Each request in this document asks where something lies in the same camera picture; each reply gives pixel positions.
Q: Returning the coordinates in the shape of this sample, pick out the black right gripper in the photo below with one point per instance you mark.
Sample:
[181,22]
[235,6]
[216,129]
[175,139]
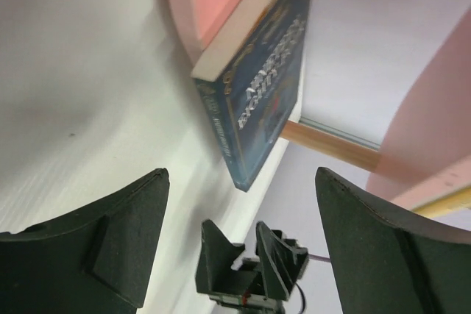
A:
[260,285]

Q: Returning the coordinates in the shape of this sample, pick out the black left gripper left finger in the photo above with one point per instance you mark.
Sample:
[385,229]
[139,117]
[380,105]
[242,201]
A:
[95,259]

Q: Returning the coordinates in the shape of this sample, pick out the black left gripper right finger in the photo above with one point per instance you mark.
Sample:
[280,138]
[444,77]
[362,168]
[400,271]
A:
[386,259]

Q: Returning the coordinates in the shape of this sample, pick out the dark blue book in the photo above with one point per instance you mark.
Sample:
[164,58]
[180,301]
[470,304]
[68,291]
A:
[248,79]

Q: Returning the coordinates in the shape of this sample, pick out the yellow Little Prince book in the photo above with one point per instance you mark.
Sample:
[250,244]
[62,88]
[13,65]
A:
[454,201]

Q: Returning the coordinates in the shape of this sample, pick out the pink three-tier shelf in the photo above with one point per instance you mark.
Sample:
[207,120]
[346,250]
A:
[425,154]

